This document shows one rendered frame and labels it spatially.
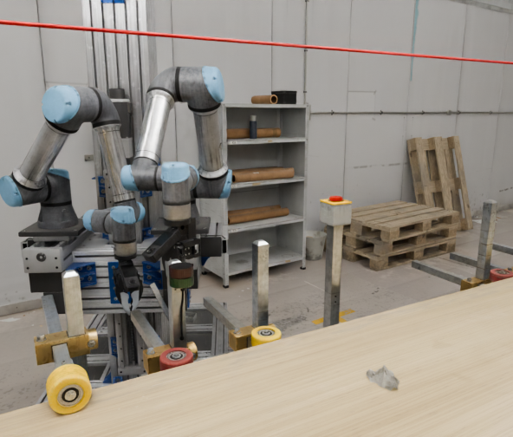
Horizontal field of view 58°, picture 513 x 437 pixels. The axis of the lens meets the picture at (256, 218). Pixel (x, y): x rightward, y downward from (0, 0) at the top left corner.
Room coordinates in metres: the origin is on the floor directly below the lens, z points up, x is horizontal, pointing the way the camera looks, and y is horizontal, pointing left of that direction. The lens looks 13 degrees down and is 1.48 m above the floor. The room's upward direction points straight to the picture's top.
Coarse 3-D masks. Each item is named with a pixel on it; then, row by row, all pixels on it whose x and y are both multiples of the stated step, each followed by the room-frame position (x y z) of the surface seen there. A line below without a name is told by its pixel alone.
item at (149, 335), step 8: (136, 312) 1.36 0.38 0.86; (136, 320) 1.30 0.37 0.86; (144, 320) 1.30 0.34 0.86; (136, 328) 1.30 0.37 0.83; (144, 328) 1.25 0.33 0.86; (152, 328) 1.25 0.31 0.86; (144, 336) 1.22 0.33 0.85; (152, 336) 1.19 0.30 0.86; (152, 344) 1.15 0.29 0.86; (160, 344) 1.15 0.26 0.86
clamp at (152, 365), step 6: (186, 342) 1.14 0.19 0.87; (192, 342) 1.14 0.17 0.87; (156, 348) 1.11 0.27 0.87; (162, 348) 1.11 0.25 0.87; (168, 348) 1.11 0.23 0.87; (186, 348) 1.11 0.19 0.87; (192, 348) 1.12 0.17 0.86; (144, 354) 1.09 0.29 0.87; (156, 354) 1.08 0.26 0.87; (144, 360) 1.09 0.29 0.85; (150, 360) 1.06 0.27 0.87; (156, 360) 1.07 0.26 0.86; (144, 366) 1.09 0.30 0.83; (150, 366) 1.06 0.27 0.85; (156, 366) 1.07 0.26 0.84; (150, 372) 1.06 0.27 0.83; (156, 372) 1.07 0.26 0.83
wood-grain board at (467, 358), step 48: (480, 288) 1.46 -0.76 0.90; (336, 336) 1.12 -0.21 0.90; (384, 336) 1.12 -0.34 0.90; (432, 336) 1.12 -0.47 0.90; (480, 336) 1.12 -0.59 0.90; (144, 384) 0.90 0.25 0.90; (192, 384) 0.90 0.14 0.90; (240, 384) 0.90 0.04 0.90; (288, 384) 0.90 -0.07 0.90; (336, 384) 0.90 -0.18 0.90; (432, 384) 0.90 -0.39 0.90; (480, 384) 0.90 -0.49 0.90; (0, 432) 0.74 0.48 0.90; (48, 432) 0.74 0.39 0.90; (96, 432) 0.74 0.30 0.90; (144, 432) 0.74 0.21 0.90; (192, 432) 0.74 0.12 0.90; (240, 432) 0.74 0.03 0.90; (288, 432) 0.74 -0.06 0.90; (336, 432) 0.74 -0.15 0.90; (384, 432) 0.74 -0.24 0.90; (432, 432) 0.74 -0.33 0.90; (480, 432) 0.74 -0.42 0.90
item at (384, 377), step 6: (384, 366) 0.94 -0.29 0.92; (372, 372) 0.92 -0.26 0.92; (378, 372) 0.94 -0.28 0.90; (384, 372) 0.91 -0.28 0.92; (390, 372) 0.94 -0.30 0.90; (372, 378) 0.91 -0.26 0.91; (378, 378) 0.91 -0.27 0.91; (384, 378) 0.89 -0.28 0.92; (390, 378) 0.91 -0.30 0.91; (396, 378) 0.90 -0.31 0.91; (378, 384) 0.89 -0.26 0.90; (384, 384) 0.89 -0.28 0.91; (390, 384) 0.88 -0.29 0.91; (396, 384) 0.89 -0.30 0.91; (390, 390) 0.87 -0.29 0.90
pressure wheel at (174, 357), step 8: (168, 352) 1.02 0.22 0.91; (176, 352) 1.01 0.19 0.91; (184, 352) 1.03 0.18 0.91; (160, 360) 0.99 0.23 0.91; (168, 360) 0.99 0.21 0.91; (176, 360) 0.99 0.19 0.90; (184, 360) 0.99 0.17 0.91; (192, 360) 1.01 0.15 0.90; (160, 368) 0.99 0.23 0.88; (168, 368) 0.97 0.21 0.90
